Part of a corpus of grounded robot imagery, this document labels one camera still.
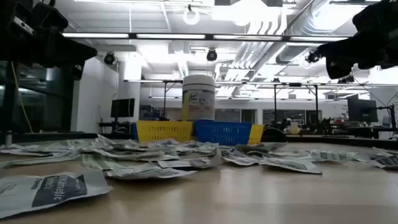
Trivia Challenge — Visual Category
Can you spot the white disinfecting wipes canister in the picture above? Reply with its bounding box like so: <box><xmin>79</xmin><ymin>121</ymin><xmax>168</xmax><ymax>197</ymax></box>
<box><xmin>182</xmin><ymin>74</ymin><xmax>216</xmax><ymax>122</ymax></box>

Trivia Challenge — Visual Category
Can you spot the round white ceiling lamp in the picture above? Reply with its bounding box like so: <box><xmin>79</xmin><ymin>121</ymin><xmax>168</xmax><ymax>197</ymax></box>
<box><xmin>182</xmin><ymin>6</ymin><xmax>201</xmax><ymax>26</ymax></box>

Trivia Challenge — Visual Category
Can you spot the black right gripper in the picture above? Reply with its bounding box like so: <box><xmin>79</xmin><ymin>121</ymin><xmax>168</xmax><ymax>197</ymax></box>
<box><xmin>317</xmin><ymin>0</ymin><xmax>398</xmax><ymax>80</ymax></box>

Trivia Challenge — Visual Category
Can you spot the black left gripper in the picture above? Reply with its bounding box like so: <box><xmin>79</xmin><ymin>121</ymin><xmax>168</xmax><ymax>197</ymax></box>
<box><xmin>0</xmin><ymin>0</ymin><xmax>98</xmax><ymax>80</ymax></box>

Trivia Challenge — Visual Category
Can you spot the yellow plastic basket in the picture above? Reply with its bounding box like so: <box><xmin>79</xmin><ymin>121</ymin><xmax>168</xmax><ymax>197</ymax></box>
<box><xmin>136</xmin><ymin>120</ymin><xmax>195</xmax><ymax>144</ymax></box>
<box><xmin>248</xmin><ymin>124</ymin><xmax>265</xmax><ymax>145</ymax></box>

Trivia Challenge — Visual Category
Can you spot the black computer monitor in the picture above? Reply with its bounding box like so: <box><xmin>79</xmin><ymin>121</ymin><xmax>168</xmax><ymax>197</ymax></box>
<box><xmin>347</xmin><ymin>94</ymin><xmax>379</xmax><ymax>124</ymax></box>
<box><xmin>110</xmin><ymin>98</ymin><xmax>136</xmax><ymax>124</ymax></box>

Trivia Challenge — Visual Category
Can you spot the black overhead light bar rail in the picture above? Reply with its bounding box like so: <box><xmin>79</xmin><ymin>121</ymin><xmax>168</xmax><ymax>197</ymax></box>
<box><xmin>61</xmin><ymin>32</ymin><xmax>351</xmax><ymax>44</ymax></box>

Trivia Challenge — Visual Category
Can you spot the thick black cable loop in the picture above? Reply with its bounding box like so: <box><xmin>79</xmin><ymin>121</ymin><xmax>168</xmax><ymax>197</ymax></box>
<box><xmin>261</xmin><ymin>127</ymin><xmax>287</xmax><ymax>143</ymax></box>

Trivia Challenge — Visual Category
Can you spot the yellow cable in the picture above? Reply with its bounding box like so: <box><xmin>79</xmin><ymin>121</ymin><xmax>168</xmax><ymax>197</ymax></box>
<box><xmin>11</xmin><ymin>61</ymin><xmax>34</xmax><ymax>134</ymax></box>

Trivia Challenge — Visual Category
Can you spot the black frame workstation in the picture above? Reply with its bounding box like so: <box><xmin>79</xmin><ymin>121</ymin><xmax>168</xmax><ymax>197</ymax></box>
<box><xmin>123</xmin><ymin>79</ymin><xmax>185</xmax><ymax>121</ymax></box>
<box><xmin>214</xmin><ymin>81</ymin><xmax>398</xmax><ymax>125</ymax></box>

